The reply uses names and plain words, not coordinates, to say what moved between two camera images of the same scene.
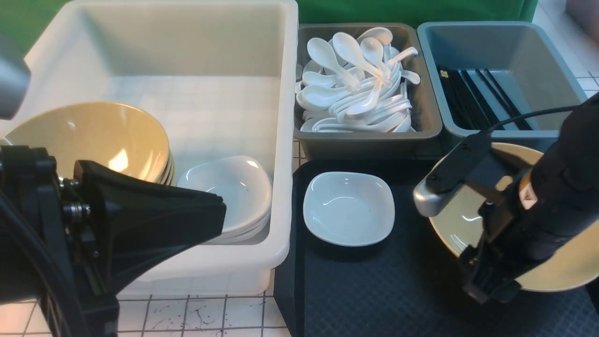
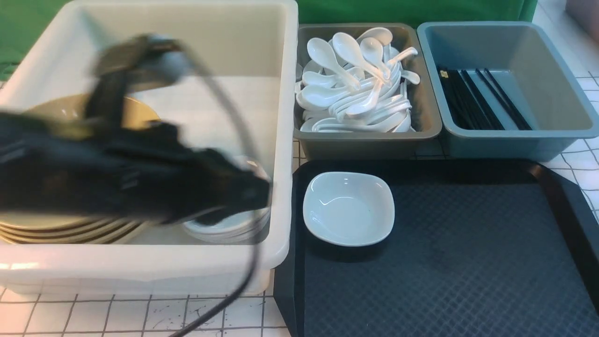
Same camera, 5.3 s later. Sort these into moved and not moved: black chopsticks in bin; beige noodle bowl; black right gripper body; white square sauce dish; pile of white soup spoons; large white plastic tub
Moved: black right gripper body; beige noodle bowl
Not moved: pile of white soup spoons; large white plastic tub; black chopsticks in bin; white square sauce dish
